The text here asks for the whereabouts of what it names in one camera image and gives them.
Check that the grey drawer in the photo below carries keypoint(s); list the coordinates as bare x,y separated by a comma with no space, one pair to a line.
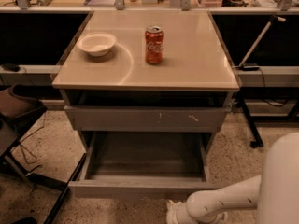
146,119
122,165

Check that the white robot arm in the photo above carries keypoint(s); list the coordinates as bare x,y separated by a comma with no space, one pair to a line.
274,194

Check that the grey top drawer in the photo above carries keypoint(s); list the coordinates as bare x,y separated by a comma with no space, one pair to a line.
146,119

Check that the grey drawer cabinet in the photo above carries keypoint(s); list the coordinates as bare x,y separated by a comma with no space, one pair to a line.
147,71

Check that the black floor bar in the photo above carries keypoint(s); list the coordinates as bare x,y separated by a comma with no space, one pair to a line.
58,204

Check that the black stand leg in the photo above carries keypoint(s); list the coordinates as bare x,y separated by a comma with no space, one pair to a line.
257,141

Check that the black power adapter right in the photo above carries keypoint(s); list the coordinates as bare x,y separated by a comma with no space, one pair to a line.
249,67

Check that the black power adapter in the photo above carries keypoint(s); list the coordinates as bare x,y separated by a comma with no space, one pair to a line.
249,67
10,67

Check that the red coca-cola can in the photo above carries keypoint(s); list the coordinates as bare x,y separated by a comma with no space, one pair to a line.
154,36

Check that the white ceramic bowl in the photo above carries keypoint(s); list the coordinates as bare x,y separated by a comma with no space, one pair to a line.
96,44

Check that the dark chair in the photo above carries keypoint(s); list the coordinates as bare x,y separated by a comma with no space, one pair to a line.
18,113

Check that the white leaning stick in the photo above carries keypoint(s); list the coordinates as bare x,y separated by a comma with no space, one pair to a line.
272,20

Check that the black power adapter left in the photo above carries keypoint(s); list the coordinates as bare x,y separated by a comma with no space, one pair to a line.
10,67

